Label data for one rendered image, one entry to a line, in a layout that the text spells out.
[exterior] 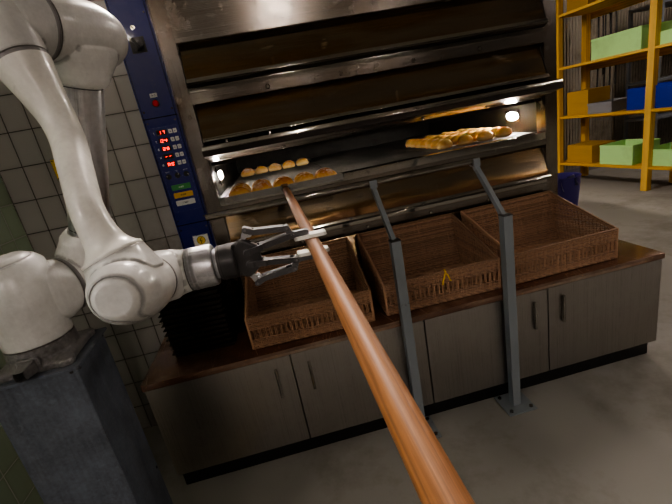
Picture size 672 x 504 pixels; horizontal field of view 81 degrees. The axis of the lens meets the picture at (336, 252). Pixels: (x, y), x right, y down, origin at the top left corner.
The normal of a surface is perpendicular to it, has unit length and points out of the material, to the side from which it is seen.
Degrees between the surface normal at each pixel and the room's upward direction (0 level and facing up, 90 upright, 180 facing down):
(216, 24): 90
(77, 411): 90
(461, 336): 90
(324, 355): 90
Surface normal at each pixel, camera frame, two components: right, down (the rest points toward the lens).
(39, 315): 0.84, 0.03
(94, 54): 0.88, 0.43
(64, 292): 0.93, -0.11
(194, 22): 0.18, 0.27
